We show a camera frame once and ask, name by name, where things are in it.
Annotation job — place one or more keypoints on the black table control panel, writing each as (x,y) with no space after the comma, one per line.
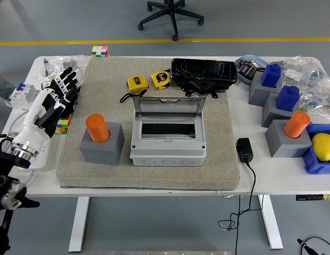
(313,197)

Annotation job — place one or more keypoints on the light blue bowl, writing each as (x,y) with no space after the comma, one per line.
(243,77)

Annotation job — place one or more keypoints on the white switch panel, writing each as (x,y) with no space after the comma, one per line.
(79,75)

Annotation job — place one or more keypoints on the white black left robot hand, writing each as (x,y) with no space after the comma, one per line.
(29,132)

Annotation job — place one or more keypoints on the dark snack packets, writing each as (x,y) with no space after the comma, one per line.
(247,69)

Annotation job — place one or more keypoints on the metal screwdriver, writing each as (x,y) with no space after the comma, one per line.
(45,67)

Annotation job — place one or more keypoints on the blue storage bin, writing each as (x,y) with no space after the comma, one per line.
(313,166)

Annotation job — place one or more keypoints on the grey block holder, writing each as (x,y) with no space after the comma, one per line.
(257,93)
(271,114)
(287,146)

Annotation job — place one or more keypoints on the white table leg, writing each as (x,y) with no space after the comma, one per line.
(78,225)
(272,225)

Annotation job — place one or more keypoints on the clear plastic bags of parts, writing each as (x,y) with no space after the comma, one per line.
(58,62)

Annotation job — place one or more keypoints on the black plastic case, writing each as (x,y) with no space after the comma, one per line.
(204,70)

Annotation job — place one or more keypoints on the grey block with round hole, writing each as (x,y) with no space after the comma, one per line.
(101,154)

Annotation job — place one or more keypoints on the grey electrical enclosure box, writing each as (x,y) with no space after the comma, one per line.
(167,156)

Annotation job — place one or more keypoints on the white power strip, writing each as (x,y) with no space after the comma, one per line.
(43,159)

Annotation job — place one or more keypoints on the smoky transparent box lid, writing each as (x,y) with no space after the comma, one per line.
(167,106)

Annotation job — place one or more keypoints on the blue bottle-shaped block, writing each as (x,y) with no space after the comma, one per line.
(287,98)
(271,75)

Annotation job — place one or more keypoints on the orange cylinder battery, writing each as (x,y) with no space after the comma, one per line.
(297,125)
(97,127)

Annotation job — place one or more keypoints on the white blue circuit breaker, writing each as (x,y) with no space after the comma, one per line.
(21,95)

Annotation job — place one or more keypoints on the colourful puzzle cube white cross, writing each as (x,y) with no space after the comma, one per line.
(99,51)

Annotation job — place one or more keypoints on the clear plastic bags of components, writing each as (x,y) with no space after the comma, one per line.
(313,87)

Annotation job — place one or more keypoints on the grey-brown mat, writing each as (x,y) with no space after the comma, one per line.
(106,79)

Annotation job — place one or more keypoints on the yellow lemon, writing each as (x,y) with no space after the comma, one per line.
(324,147)

